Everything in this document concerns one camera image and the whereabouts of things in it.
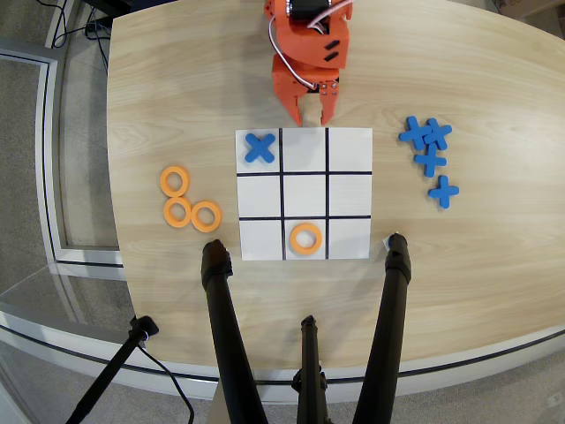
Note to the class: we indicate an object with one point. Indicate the grey metal glass frame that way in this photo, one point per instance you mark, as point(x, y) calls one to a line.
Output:
point(48, 154)

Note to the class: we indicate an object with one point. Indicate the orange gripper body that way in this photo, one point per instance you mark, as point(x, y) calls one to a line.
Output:
point(289, 84)

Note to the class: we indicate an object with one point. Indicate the short black tripod leg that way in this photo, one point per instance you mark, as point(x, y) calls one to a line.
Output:
point(310, 366)

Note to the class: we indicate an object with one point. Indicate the thin black stand pole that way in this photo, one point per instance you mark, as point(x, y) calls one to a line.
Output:
point(110, 371)

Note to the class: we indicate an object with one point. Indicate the blue foam cross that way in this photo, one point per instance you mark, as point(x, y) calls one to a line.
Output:
point(430, 161)
point(438, 133)
point(260, 147)
point(443, 191)
point(414, 132)

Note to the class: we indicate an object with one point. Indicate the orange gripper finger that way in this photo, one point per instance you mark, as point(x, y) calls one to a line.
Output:
point(330, 99)
point(295, 103)

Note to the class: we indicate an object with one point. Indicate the small white sticker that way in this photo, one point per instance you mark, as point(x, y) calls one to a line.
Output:
point(385, 242)

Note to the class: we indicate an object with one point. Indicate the white tic-tac-toe grid sheet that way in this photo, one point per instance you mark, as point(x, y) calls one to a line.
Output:
point(304, 194)

